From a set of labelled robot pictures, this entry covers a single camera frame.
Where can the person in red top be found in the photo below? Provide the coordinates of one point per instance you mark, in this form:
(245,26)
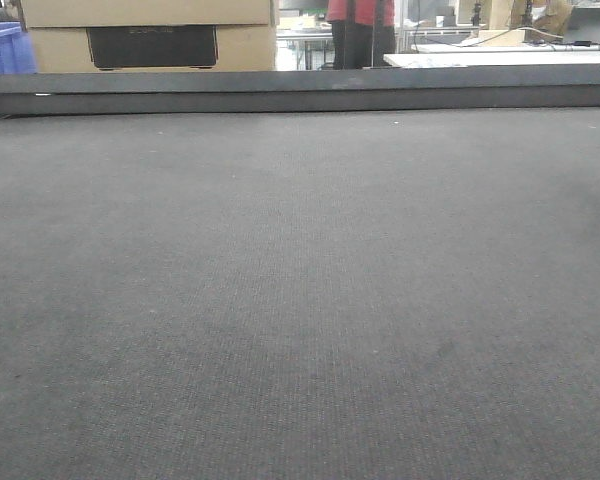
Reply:
(363,32)

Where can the white background table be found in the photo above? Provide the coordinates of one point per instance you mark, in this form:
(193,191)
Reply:
(446,56)

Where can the cardboard box with black label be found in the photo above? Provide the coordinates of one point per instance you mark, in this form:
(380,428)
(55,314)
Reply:
(127,36)

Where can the seated person brown jacket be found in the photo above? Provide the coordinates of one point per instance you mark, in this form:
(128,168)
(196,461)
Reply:
(550,17)

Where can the blue plastic crate background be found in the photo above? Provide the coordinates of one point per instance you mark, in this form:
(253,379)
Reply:
(16,51)

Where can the grey laptop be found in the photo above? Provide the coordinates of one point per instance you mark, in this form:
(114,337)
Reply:
(583,25)

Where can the dark metal table rail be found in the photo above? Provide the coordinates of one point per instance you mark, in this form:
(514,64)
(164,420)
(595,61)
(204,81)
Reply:
(388,89)

